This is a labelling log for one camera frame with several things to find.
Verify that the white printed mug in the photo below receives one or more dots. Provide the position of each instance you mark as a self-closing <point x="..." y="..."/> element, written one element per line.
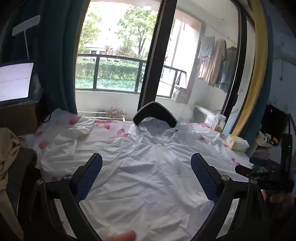
<point x="261" y="136"/>

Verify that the white desk lamp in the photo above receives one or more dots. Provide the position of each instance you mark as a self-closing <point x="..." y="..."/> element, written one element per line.
<point x="25" y="25"/>

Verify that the pink floral bed sheet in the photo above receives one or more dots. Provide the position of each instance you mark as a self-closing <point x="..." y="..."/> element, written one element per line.
<point x="60" y="129"/>

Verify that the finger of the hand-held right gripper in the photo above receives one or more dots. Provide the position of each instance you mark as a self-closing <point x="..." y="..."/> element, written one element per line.
<point x="242" y="171"/>

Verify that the person's left hand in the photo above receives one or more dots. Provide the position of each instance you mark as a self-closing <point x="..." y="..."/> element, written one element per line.
<point x="122" y="236"/>

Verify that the laptop with white screen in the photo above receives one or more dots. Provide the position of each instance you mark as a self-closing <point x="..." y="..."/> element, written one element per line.
<point x="13" y="81"/>

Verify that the yellow tissue pack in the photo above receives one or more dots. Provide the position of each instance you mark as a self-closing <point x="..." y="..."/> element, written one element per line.
<point x="238" y="143"/>

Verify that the hanging blue towel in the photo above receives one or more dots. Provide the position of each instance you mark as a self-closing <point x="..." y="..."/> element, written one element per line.
<point x="207" y="48"/>

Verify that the black appliance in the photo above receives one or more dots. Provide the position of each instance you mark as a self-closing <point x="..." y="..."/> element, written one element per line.
<point x="275" y="122"/>

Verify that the beige cloth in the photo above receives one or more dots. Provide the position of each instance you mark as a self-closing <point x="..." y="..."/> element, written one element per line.
<point x="9" y="150"/>

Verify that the teal curtain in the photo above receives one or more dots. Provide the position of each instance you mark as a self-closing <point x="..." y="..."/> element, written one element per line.
<point x="261" y="111"/>
<point x="57" y="58"/>

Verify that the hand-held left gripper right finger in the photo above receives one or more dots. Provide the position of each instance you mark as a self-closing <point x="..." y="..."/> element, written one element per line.
<point x="203" y="176"/>

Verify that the person's right hand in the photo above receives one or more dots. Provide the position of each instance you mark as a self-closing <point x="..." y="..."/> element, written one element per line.
<point x="282" y="200"/>

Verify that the black sliding door frame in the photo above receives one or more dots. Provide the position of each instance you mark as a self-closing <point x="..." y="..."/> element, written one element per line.
<point x="157" y="58"/>
<point x="238" y="69"/>

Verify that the hanging light teal towel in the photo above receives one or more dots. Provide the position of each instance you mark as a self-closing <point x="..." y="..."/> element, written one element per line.
<point x="226" y="78"/>

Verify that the hanging dark garment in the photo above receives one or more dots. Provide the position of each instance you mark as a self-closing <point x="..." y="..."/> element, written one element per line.
<point x="232" y="55"/>

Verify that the clear plastic snack jar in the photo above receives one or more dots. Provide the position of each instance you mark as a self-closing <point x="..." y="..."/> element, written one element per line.
<point x="220" y="122"/>

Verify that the cardboard box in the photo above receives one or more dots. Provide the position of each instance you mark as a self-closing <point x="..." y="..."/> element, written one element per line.
<point x="180" y="93"/>

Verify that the black balcony railing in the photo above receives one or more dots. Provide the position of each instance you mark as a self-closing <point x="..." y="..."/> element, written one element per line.
<point x="115" y="60"/>

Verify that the dried potted plant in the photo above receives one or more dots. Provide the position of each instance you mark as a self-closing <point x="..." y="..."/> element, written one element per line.
<point x="116" y="113"/>

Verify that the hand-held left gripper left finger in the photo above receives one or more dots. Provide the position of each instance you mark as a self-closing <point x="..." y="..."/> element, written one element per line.
<point x="90" y="176"/>

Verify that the white hooded jacket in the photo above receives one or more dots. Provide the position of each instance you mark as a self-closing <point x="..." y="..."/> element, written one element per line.
<point x="150" y="176"/>

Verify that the brown wooden nightstand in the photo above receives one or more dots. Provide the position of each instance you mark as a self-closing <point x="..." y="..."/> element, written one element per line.
<point x="18" y="118"/>

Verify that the hanging beige garment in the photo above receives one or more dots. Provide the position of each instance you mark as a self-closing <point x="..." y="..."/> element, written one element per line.
<point x="215" y="67"/>

